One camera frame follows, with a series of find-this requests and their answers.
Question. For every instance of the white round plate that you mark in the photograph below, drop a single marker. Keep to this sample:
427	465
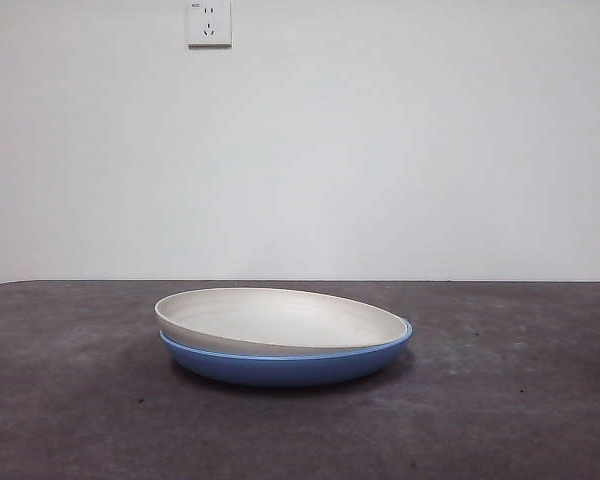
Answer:
280	320

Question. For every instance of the blue round plate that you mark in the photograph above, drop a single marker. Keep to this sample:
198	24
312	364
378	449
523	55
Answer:
280	372

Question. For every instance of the white wall socket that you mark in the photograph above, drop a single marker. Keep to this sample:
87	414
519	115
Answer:
210	25

